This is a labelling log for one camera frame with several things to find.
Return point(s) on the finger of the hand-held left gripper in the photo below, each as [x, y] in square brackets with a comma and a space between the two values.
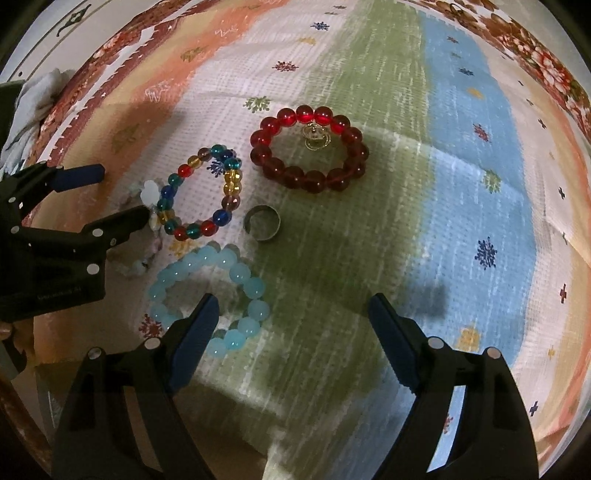
[115, 226]
[78, 175]

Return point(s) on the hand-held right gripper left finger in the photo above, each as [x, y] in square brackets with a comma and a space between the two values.
[196, 332]

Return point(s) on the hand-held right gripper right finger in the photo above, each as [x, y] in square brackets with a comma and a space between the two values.
[391, 332]

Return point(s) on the white crumpled cloth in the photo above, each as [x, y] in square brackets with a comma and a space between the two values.
[41, 98]

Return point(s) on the striped woven blanket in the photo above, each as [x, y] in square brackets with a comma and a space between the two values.
[397, 221]

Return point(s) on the small gold earring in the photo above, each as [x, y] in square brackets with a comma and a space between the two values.
[316, 138]

